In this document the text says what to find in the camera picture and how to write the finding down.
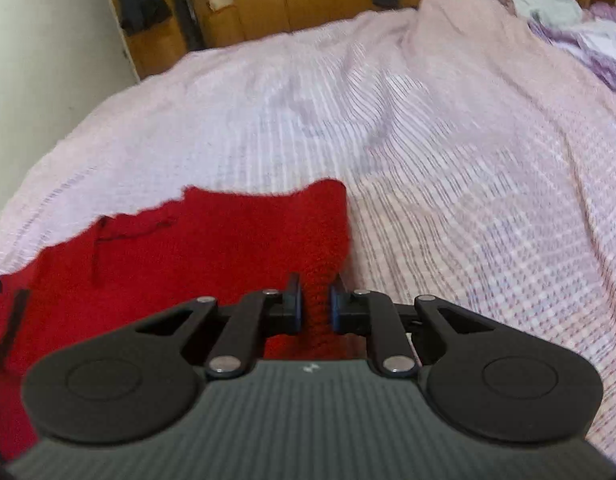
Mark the red knitted sweater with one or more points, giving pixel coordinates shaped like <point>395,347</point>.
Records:
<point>198,250</point>

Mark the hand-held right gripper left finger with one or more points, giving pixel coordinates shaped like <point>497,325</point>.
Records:
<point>296,307</point>

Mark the purple patterned quilt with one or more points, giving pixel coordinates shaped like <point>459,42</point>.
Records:
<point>595,45</point>

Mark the pink checked bed blanket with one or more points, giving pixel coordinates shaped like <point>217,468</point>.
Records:
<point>438,160</point>

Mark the white pillow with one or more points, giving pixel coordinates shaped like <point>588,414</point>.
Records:
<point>540,0</point>

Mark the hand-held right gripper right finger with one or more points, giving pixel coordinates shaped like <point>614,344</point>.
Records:
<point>335,310</point>

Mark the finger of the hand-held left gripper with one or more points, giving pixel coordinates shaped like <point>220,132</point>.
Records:
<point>12,327</point>

